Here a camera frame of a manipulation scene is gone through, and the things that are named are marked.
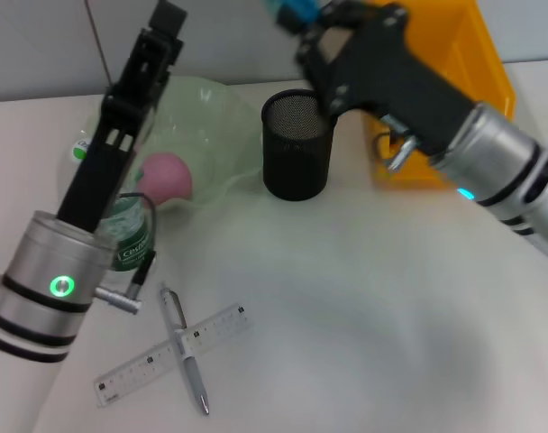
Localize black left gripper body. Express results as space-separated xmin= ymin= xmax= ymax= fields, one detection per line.
xmin=56 ymin=84 xmax=159 ymax=235

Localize black mesh pen holder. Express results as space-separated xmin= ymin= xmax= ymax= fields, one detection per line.
xmin=260 ymin=88 xmax=336 ymax=202

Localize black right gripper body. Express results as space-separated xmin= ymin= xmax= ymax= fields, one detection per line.
xmin=308 ymin=2 xmax=477 ymax=158

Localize pink toy peach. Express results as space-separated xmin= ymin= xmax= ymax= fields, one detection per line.
xmin=135 ymin=152 xmax=195 ymax=210

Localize yellow plastic bin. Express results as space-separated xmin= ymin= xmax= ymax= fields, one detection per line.
xmin=363 ymin=0 xmax=517 ymax=193

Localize blue scissors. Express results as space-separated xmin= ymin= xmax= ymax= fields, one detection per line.
xmin=260 ymin=0 xmax=321 ymax=23

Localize clear water bottle green label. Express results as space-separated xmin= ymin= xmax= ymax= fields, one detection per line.
xmin=68 ymin=137 xmax=157 ymax=272

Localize silver ballpoint pen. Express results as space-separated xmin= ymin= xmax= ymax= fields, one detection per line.
xmin=158 ymin=280 xmax=211 ymax=416

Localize left gripper cable with connector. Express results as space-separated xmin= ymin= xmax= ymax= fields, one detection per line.
xmin=93 ymin=192 xmax=158 ymax=316

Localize green glass fruit bowl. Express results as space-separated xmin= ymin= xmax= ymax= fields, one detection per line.
xmin=82 ymin=76 xmax=264 ymax=213

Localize transparent plastic ruler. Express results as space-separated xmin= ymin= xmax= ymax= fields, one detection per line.
xmin=93 ymin=303 xmax=256 ymax=409

